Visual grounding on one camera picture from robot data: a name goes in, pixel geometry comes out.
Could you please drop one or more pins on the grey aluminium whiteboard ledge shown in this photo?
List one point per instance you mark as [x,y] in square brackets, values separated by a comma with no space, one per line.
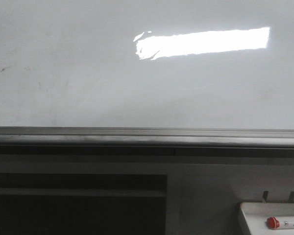
[124,141]

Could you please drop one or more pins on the left black tray hook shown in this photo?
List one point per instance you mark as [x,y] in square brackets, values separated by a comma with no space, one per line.
[265,196]

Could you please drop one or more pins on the red-capped white marker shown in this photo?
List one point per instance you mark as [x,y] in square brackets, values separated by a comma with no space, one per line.
[280,222]

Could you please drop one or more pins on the white whiteboard surface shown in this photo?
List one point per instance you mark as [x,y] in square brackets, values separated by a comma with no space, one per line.
[147,63]

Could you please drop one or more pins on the white marker tray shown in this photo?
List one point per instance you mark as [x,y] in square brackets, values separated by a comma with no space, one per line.
[253,217]

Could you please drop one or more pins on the right black tray hook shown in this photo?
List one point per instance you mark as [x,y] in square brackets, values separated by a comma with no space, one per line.
[291,197]

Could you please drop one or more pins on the black tray hook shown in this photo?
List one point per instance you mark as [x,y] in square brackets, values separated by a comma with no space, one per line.
[291,197]
[265,196]

